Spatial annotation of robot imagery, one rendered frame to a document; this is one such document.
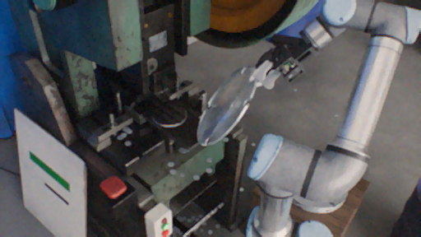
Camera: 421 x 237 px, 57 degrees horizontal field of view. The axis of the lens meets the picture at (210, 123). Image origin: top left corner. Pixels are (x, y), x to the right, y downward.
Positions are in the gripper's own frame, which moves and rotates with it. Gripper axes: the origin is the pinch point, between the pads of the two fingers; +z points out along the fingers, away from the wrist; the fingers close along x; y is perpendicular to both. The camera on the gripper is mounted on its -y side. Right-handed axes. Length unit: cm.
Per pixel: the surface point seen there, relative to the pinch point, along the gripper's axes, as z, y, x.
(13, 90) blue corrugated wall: 129, -110, -24
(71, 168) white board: 82, -22, -7
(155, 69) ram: 23.9, -18.8, -15.0
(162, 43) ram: 16.5, -22.1, -18.6
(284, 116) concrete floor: 31, -101, 116
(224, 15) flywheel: -0.3, -42.4, -0.4
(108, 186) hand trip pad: 51, 11, -12
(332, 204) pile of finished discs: 17, -1, 78
